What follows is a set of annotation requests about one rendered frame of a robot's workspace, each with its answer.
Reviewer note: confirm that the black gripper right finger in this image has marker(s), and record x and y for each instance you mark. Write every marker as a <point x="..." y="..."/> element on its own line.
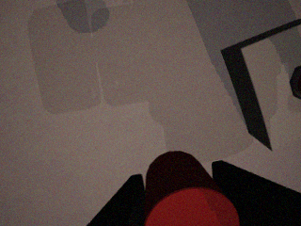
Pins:
<point x="258" y="202"/>

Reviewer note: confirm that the red cylinder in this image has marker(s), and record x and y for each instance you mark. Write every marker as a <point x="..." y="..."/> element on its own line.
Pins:
<point x="180" y="192"/>

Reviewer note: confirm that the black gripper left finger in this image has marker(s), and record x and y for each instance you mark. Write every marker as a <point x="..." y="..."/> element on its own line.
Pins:
<point x="126" y="208"/>

